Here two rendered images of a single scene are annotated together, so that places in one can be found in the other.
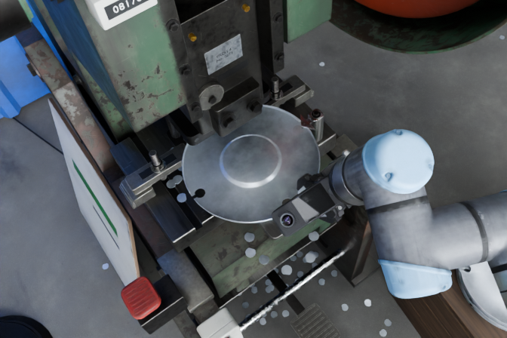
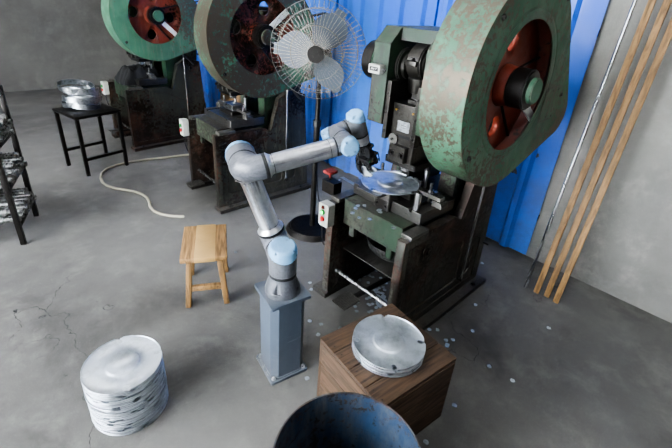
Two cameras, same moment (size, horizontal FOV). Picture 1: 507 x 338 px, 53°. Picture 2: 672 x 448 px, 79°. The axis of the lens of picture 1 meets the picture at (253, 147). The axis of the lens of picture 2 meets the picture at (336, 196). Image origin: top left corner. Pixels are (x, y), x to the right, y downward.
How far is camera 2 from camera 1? 1.74 m
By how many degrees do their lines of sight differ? 60
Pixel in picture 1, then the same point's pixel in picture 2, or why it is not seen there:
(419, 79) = (577, 391)
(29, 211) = not seen: hidden behind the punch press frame
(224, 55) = (403, 127)
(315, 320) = (350, 299)
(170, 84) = (379, 111)
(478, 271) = (384, 323)
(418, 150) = (357, 113)
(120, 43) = (375, 85)
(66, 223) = not seen: hidden behind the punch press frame
